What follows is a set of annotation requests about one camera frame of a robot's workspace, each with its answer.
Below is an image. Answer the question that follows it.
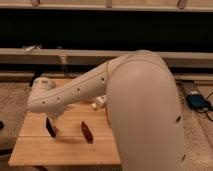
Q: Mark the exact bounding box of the black eraser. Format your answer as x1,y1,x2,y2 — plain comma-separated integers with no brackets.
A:
46,118,56,138

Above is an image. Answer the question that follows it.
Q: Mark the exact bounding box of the blue device on floor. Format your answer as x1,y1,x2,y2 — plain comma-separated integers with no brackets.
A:
186,94,207,110

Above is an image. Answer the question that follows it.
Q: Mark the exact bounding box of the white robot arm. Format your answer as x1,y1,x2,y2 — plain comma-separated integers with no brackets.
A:
27,50,187,171

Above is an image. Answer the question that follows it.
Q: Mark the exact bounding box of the wooden table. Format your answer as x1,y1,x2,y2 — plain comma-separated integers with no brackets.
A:
8,78,122,167

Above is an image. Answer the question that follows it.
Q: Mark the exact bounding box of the white plastic bottle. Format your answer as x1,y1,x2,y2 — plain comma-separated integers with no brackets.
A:
91,95,107,110

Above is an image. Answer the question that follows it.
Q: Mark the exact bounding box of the dark red snack packet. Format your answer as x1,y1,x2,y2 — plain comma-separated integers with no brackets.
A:
81,121,93,143

